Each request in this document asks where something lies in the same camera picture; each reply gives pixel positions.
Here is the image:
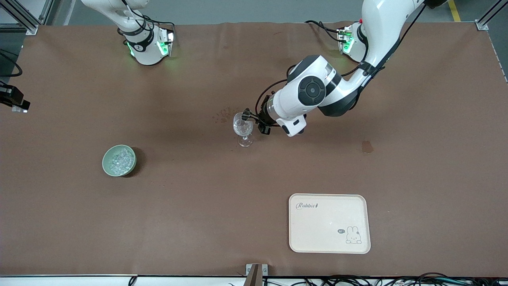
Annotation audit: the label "clear ice cubes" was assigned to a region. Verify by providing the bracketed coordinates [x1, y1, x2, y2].
[109, 148, 133, 174]

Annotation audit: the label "grey metal mounting bracket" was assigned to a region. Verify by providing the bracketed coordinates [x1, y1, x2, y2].
[245, 264, 269, 286]

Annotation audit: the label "green ceramic bowl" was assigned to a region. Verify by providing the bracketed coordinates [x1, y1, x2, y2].
[102, 145, 137, 177]

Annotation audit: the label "black base power cable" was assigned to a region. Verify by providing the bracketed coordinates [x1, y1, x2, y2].
[305, 20, 343, 43]
[142, 15, 176, 33]

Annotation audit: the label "brown table cover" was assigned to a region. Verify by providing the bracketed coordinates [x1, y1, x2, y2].
[0, 22, 508, 277]

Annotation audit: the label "clear stemmed wine glass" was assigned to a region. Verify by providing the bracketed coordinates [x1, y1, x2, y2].
[233, 112, 254, 147]

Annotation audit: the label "cream rabbit print tray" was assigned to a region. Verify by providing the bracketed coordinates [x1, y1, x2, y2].
[289, 193, 371, 254]

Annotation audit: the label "black cable bundle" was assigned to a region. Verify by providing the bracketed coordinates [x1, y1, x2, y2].
[228, 272, 508, 286]

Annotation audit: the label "aluminium frame post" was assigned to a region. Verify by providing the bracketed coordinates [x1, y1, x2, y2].
[475, 0, 508, 31]
[0, 0, 54, 35]

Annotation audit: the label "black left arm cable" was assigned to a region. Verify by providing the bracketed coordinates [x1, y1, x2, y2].
[255, 0, 427, 116]

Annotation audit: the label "green lit base control box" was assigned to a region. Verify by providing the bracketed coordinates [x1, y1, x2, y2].
[158, 29, 176, 57]

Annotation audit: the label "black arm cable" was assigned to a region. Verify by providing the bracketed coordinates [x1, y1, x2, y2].
[255, 0, 427, 116]
[0, 50, 23, 78]

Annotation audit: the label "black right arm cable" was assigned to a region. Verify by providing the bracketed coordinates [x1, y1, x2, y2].
[0, 50, 23, 78]

